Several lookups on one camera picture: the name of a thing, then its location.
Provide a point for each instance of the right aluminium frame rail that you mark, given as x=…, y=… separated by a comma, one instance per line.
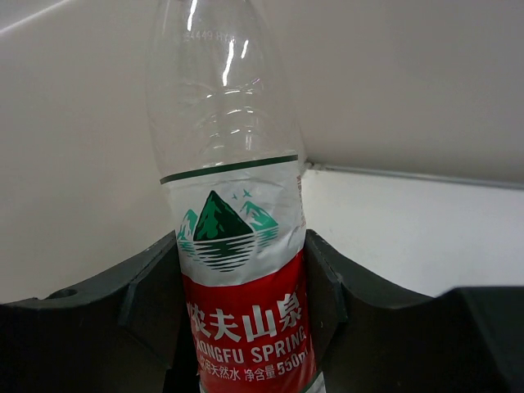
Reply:
x=436, y=178

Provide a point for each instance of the red label clear bottle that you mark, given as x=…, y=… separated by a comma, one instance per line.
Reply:
x=230, y=155

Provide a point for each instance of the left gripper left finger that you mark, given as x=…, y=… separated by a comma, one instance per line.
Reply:
x=114, y=332

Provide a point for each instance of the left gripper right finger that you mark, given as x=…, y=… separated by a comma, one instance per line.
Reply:
x=371, y=335

